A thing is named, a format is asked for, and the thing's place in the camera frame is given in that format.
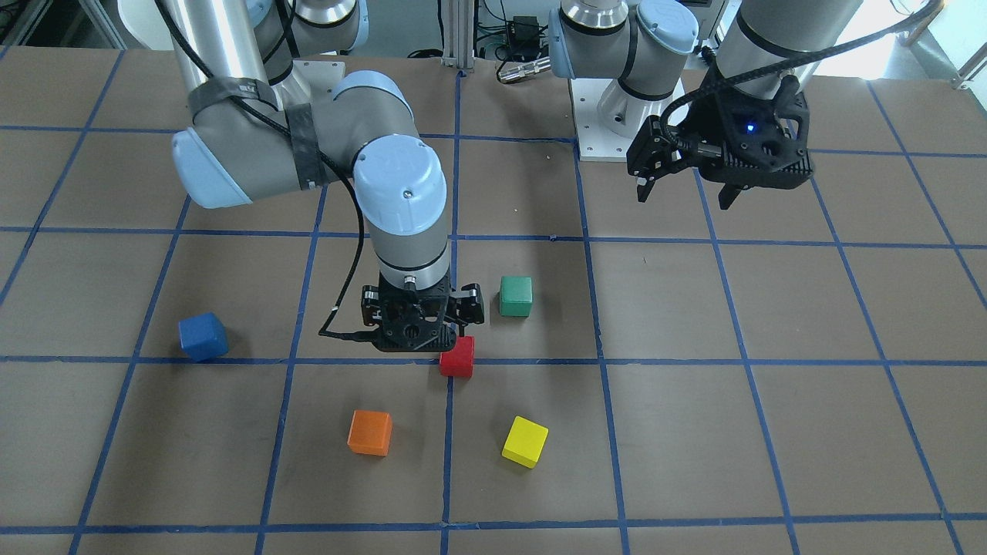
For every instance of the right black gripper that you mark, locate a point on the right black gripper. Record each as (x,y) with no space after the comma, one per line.
(469,304)

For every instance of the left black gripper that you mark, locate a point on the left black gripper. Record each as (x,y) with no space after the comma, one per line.
(709,117)

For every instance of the red block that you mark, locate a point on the red block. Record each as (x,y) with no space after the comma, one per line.
(458,362)

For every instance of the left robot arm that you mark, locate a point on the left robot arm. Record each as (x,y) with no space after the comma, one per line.
(644,45)

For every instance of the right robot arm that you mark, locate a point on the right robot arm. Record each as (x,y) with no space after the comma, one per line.
(251,140)

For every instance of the green block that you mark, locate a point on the green block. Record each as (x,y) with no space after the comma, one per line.
(516,296)

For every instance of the orange block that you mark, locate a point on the orange block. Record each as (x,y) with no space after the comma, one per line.
(370,433)

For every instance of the yellow block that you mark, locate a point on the yellow block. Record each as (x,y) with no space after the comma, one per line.
(525,442)

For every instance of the blue block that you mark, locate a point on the blue block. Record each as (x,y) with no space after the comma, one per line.
(202,337)

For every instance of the black power adapter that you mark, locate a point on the black power adapter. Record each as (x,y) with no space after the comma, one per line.
(523,32)

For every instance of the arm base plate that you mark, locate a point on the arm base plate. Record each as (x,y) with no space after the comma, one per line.
(308,80)
(608,118)

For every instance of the aluminium frame post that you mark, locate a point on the aluminium frame post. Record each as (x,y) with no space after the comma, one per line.
(458,27)

